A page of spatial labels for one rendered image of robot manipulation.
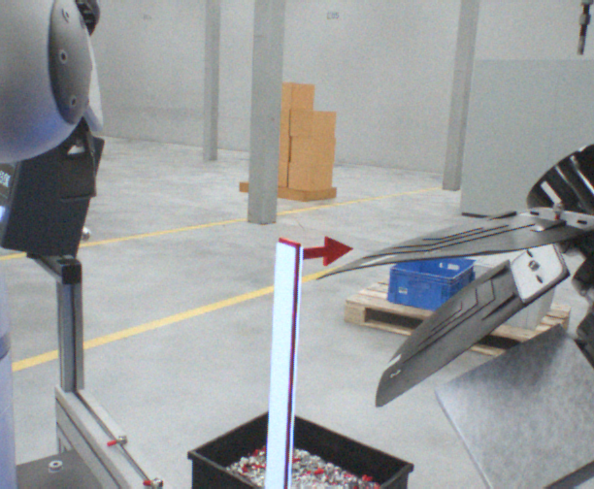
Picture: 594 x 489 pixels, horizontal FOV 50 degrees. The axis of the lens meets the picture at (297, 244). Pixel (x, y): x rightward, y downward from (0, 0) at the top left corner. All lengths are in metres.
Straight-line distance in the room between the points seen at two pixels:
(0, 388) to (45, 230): 0.58
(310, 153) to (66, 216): 7.98
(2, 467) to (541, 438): 0.48
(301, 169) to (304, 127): 0.57
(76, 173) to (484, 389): 0.45
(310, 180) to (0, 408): 8.51
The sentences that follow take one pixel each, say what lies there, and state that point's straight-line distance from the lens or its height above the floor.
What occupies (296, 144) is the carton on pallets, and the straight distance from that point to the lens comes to 9.04.
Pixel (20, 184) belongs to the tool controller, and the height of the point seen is 1.16.
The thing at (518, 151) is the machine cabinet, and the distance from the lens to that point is 8.25.
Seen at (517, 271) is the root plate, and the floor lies 1.10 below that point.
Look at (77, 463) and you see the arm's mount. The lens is 0.68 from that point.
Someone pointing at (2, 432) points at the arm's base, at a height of 1.08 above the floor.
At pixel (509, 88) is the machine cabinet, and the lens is 8.31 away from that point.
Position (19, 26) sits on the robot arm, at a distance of 0.36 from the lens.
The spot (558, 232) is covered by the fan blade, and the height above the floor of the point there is 1.19.
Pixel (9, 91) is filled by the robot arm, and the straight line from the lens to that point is 0.36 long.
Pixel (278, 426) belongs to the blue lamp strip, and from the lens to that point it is 0.53.
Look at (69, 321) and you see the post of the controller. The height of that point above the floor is 0.97.
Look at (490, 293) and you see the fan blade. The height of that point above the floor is 1.07.
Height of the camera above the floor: 1.29
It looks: 12 degrees down
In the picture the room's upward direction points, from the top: 3 degrees clockwise
